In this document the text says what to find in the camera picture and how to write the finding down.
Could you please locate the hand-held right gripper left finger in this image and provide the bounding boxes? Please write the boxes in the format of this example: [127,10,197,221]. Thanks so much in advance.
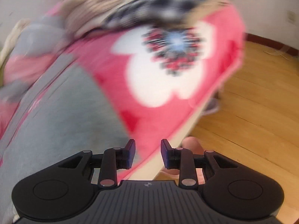
[57,139,136,189]

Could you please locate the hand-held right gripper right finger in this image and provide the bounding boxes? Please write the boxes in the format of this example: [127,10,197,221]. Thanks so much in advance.
[161,138,239,189]

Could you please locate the grey sweatpants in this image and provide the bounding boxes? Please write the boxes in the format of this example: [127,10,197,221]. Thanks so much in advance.
[0,49,138,224]

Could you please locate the grey shoe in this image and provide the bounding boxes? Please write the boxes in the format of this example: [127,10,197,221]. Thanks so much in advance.
[203,98,220,116]

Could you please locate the pink flower printed blanket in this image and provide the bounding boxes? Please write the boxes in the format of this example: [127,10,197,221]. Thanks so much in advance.
[0,3,246,180]

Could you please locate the pink checked folded cloth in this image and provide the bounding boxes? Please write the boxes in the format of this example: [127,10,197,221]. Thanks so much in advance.
[68,0,143,38]

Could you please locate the pink floral quilt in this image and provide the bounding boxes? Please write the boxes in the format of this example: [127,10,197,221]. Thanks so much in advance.
[0,16,68,103]

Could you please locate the white floor cable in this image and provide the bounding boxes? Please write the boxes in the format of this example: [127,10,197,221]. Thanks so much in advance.
[264,49,299,64]

